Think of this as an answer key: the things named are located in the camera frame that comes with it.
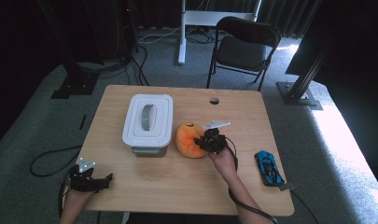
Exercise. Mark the black cloth screen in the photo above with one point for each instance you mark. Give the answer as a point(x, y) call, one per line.
point(357, 62)

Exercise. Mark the person's right hand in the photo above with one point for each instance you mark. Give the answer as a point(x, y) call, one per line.
point(224, 163)

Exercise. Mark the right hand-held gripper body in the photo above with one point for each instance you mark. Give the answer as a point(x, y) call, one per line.
point(217, 141)

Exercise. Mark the black metal stand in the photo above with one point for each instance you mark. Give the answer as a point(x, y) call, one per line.
point(74, 85)
point(297, 95)

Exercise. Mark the grey tape piece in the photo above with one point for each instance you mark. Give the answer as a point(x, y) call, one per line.
point(287, 186)

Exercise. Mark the white table leg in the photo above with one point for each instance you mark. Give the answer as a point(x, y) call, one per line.
point(125, 218)

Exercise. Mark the orange plush toy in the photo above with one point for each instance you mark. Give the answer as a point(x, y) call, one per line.
point(186, 140)

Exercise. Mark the blue toy car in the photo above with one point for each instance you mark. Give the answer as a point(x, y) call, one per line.
point(269, 169)

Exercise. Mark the black folding chair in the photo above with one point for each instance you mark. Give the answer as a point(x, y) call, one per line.
point(239, 53)

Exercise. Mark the dark curtain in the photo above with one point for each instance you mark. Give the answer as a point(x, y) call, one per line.
point(286, 15)

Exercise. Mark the person's dark clothing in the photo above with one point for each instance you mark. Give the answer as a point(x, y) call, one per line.
point(183, 219)

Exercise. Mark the dark equipment rack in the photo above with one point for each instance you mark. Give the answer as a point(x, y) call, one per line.
point(110, 31)

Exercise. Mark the clear plastic storage box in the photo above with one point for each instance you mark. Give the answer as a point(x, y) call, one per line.
point(149, 151)

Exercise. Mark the person's left hand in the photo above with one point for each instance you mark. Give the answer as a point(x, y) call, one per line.
point(79, 200)

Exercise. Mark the black tape strip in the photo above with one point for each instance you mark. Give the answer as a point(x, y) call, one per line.
point(82, 122)

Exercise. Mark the white desk frame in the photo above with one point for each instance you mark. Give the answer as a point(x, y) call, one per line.
point(182, 46)

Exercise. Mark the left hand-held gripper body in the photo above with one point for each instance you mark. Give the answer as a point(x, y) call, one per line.
point(82, 180)

